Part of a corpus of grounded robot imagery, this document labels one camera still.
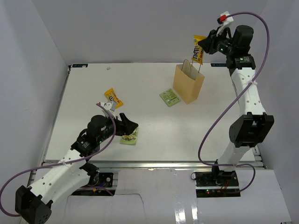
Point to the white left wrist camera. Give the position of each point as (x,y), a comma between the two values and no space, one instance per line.
(108,108)

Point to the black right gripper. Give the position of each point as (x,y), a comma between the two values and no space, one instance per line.
(209,44)

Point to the light green flat sachet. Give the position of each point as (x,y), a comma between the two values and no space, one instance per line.
(169,97)

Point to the yellow m&m packet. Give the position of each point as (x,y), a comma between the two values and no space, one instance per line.
(198,51)
(111,96)

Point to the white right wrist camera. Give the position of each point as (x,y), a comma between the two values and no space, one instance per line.
(224,21)

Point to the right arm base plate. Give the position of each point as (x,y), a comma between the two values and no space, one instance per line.
(209,186)

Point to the brown paper bag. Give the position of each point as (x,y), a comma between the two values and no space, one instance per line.
(187,81)

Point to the green candy packet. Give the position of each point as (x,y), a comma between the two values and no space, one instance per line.
(130,139)

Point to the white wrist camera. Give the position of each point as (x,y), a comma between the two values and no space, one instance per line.
(224,21)
(108,108)

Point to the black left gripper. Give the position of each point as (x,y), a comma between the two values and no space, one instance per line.
(125,127)

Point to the aluminium table front rail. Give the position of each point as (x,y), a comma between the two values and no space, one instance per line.
(159,164)

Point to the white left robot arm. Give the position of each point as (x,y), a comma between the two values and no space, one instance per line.
(33,203)

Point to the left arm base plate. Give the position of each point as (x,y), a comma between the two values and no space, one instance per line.
(98,186)

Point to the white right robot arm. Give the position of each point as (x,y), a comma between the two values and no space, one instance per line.
(254,123)

